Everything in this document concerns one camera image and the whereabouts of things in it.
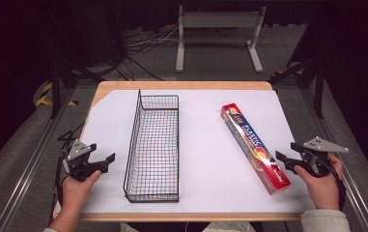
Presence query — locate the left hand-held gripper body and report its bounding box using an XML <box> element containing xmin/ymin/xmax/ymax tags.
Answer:
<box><xmin>62</xmin><ymin>138</ymin><xmax>104</xmax><ymax>183</ymax></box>

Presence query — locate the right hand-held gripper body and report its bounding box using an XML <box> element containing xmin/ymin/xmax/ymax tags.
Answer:
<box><xmin>295</xmin><ymin>135</ymin><xmax>350</xmax><ymax>179</ymax></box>

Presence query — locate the red plastic wrap box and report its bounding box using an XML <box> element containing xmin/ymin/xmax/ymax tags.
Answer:
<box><xmin>219</xmin><ymin>102</ymin><xmax>292</xmax><ymax>196</ymax></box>

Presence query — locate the black wire basket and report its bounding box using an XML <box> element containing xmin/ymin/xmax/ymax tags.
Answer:
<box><xmin>122</xmin><ymin>89</ymin><xmax>181</xmax><ymax>204</ymax></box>

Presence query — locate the person's left hand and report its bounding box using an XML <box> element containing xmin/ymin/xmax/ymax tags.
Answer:
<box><xmin>61</xmin><ymin>169</ymin><xmax>103</xmax><ymax>211</ymax></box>

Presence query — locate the person's right hand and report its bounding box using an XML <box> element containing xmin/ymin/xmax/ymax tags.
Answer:
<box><xmin>293</xmin><ymin>154</ymin><xmax>345</xmax><ymax>211</ymax></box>

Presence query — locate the black tripod stand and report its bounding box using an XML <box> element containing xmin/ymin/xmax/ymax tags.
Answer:
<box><xmin>268</xmin><ymin>56</ymin><xmax>326</xmax><ymax>120</ymax></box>
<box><xmin>48</xmin><ymin>56</ymin><xmax>106</xmax><ymax>120</ymax></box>

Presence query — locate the yellow black hazard tape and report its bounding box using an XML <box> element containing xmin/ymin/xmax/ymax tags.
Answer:
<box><xmin>34</xmin><ymin>81</ymin><xmax>78</xmax><ymax>107</ymax></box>

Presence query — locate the white table sheet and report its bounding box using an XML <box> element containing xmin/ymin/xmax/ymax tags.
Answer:
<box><xmin>80</xmin><ymin>89</ymin><xmax>317</xmax><ymax>215</ymax></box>

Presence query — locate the wooden table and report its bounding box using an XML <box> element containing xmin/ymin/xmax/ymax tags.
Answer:
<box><xmin>52</xmin><ymin>80</ymin><xmax>317</xmax><ymax>223</ymax></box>

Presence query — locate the white metal stand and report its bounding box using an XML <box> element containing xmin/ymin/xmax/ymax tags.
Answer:
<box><xmin>175</xmin><ymin>4</ymin><xmax>268</xmax><ymax>74</ymax></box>

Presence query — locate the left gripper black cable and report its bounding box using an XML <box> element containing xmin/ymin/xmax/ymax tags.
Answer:
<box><xmin>53</xmin><ymin>122</ymin><xmax>87</xmax><ymax>209</ymax></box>

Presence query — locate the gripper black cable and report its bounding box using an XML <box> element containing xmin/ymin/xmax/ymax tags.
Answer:
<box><xmin>53</xmin><ymin>122</ymin><xmax>87</xmax><ymax>209</ymax></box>
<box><xmin>302</xmin><ymin>154</ymin><xmax>348</xmax><ymax>211</ymax></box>

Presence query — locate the aluminium floor rail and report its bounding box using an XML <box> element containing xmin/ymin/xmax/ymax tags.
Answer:
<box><xmin>0</xmin><ymin>86</ymin><xmax>77</xmax><ymax>232</ymax></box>
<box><xmin>299</xmin><ymin>86</ymin><xmax>368</xmax><ymax>232</ymax></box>

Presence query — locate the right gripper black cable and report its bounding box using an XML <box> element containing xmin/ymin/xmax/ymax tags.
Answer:
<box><xmin>302</xmin><ymin>154</ymin><xmax>348</xmax><ymax>211</ymax></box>

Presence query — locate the tangle of floor cables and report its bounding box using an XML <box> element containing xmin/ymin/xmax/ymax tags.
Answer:
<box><xmin>84</xmin><ymin>25</ymin><xmax>183</xmax><ymax>82</ymax></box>

